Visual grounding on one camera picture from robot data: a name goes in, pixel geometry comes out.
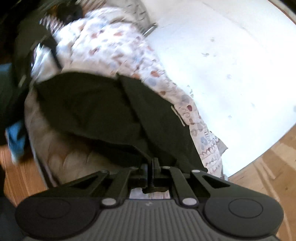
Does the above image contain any blue cloth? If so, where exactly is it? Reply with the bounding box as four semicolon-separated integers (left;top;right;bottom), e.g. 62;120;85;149
5;121;27;164

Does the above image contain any floral patterned bed cover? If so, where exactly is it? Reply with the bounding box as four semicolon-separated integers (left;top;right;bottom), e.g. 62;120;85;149
25;7;226;187

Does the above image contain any wooden wardrobe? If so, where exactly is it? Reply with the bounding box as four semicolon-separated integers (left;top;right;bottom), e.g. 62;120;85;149
229;126;296;240

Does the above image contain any black garment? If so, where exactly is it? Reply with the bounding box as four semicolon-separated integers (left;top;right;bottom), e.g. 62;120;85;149
32;72;209;194

